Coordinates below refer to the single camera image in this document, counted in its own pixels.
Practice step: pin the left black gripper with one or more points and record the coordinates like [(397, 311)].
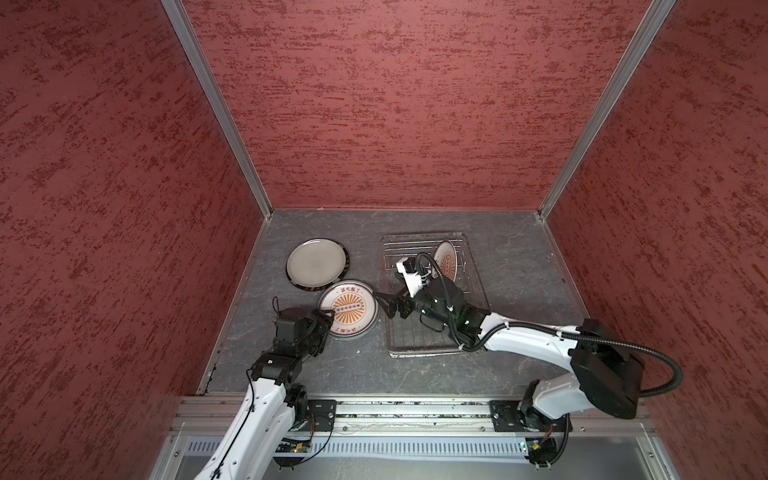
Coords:
[(322, 323)]

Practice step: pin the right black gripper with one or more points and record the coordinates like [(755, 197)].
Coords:
[(391, 309)]

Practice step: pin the orange patterned plate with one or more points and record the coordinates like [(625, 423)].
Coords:
[(354, 307)]

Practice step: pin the dark rimmed patterned plate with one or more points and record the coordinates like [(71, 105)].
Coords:
[(327, 284)]

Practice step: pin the plain white plate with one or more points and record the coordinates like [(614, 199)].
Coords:
[(316, 263)]

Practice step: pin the small patterned plate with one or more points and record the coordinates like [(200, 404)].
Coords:
[(447, 259)]

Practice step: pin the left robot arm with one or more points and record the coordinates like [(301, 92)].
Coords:
[(274, 402)]

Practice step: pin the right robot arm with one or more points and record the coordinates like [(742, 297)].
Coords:
[(601, 371)]

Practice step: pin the left corner aluminium profile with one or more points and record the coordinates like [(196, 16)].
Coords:
[(185, 33)]

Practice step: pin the corner aluminium profile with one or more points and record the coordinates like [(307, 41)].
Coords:
[(648, 28), (185, 33)]

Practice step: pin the right corner aluminium profile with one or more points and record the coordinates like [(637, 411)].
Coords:
[(648, 28)]

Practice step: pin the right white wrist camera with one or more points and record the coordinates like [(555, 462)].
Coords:
[(415, 274)]

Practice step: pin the metal wire dish rack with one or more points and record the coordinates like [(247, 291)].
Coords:
[(406, 337)]

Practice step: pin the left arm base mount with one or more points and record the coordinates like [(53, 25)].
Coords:
[(315, 415)]

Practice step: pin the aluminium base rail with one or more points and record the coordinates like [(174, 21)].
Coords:
[(407, 416)]

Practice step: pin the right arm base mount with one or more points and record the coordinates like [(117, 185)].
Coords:
[(510, 415)]

